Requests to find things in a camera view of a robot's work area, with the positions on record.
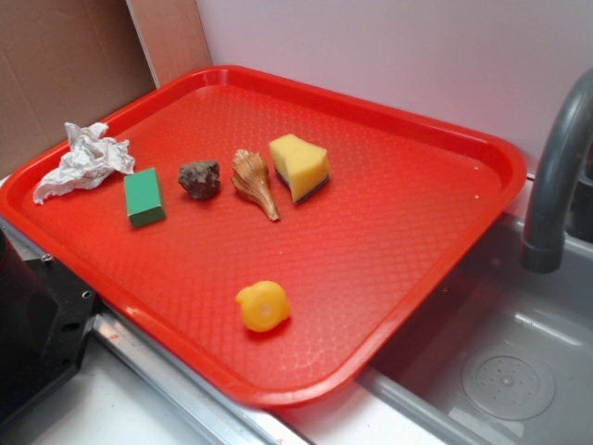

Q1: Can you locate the silver metal rail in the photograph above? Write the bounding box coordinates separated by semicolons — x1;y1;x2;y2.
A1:
0;216;288;445

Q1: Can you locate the brown cardboard panel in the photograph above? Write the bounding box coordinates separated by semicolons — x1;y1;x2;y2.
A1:
1;1;211;176

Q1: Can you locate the grey plastic sink basin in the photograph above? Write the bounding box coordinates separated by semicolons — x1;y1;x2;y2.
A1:
272;173;593;445

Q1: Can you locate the brown spiral seashell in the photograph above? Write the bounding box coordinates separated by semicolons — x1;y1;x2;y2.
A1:
231;149;281;222

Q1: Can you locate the yellow sponge piece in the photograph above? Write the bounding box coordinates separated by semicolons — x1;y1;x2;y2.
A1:
269;133;330;203

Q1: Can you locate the red plastic tray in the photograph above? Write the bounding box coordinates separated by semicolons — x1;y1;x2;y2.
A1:
1;67;526;407

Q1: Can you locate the yellow rubber duck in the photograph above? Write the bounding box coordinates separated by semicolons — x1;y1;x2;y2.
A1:
235;280;291;333

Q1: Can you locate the green wooden block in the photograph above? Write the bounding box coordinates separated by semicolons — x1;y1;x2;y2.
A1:
124;168;166;228

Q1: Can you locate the brown rock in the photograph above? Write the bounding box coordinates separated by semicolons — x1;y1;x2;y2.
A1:
178;160;221;200

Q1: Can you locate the grey toy faucet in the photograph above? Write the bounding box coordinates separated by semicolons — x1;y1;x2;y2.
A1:
520;70;592;273

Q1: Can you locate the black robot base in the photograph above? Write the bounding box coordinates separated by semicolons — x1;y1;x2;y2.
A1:
1;235;98;429

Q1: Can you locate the crumpled white paper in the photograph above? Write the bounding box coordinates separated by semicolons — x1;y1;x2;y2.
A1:
32;122;135;205

